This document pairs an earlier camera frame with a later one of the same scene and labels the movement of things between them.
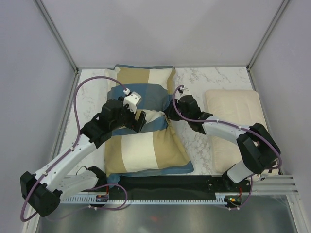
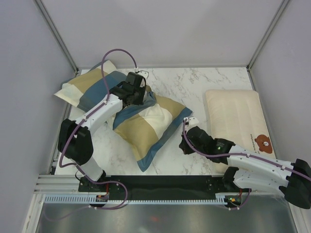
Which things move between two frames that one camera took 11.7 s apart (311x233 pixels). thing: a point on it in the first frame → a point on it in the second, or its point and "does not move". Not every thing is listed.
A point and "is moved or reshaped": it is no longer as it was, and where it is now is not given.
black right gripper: (169, 111) → (186, 150)
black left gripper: (137, 125) → (140, 101)
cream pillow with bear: (244, 107) does not move
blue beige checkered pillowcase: (156, 149) is moved or reshaped
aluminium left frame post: (51, 24) does not move
